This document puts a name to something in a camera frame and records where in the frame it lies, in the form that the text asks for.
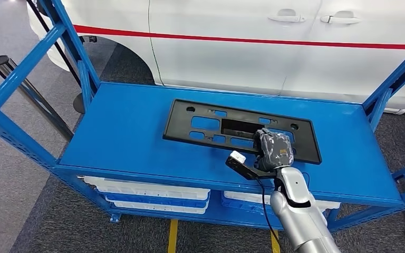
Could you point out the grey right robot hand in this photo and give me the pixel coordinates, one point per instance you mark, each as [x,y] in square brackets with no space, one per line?
[274,150]

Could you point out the black plastic plate frame part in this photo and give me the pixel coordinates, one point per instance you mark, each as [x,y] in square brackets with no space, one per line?
[178,129]

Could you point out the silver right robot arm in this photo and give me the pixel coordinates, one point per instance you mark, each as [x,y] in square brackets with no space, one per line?
[304,223]

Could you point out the blue metal shelf rack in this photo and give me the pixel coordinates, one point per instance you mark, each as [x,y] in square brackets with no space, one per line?
[118,139]

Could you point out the white plastic tray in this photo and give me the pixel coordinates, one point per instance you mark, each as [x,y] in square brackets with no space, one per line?
[153,208]
[146,190]
[244,197]

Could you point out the white car with red stripe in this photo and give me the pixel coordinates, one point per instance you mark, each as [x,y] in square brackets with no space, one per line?
[223,52]

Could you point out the thin black stanchion with base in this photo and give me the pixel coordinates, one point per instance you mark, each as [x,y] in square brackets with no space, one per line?
[78,103]

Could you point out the pale wrist camera with bracket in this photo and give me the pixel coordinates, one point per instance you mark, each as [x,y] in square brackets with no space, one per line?
[239,162]

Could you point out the thick black stanchion post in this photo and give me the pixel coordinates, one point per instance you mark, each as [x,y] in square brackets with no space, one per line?
[31,94]

